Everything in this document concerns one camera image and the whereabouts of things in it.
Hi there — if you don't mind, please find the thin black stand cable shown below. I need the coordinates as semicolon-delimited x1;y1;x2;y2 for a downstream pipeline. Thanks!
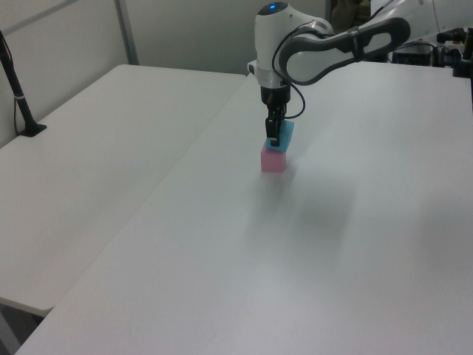
13;98;24;135

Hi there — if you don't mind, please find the black table clamp mount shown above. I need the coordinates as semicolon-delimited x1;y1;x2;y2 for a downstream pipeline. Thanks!
452;28;473;78

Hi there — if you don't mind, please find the pink cube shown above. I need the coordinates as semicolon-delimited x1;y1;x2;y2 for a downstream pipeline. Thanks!
260;143;287;174

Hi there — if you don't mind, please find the beige bag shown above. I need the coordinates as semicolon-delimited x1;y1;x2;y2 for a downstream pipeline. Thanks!
330;0;371;35

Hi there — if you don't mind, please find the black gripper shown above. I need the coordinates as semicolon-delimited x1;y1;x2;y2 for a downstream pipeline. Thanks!
259;84;292;149

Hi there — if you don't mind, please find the blue cube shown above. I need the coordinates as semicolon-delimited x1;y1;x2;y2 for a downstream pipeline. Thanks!
265;120;296;153

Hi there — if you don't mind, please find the black stand pole with base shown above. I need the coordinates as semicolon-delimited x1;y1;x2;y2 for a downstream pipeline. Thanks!
0;29;48;138

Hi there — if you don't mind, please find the black camera device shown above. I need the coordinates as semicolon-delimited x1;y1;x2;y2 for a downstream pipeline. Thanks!
436;29;465;46

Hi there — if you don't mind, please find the black electronics box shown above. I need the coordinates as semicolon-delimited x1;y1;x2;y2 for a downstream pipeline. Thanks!
391;44;435;67

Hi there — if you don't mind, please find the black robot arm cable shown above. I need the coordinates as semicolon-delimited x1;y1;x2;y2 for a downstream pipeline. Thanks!
272;21;307;121

